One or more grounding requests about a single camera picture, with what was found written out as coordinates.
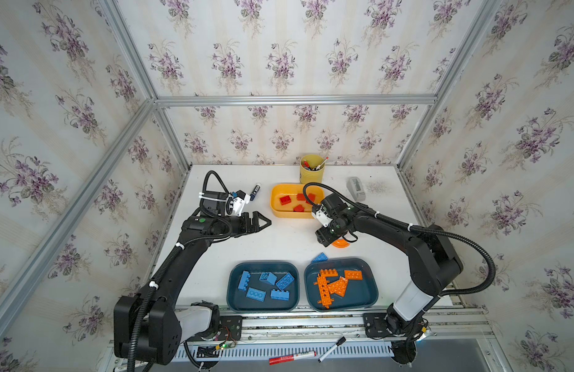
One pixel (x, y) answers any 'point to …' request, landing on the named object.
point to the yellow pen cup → (312, 168)
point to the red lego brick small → (312, 197)
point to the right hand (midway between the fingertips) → (324, 236)
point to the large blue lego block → (284, 282)
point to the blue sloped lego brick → (268, 277)
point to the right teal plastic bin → (359, 293)
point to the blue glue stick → (255, 191)
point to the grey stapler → (356, 187)
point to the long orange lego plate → (325, 298)
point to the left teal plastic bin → (237, 301)
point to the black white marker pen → (340, 342)
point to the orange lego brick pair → (353, 274)
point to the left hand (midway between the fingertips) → (261, 222)
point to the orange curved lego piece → (340, 243)
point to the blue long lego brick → (320, 258)
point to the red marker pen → (276, 360)
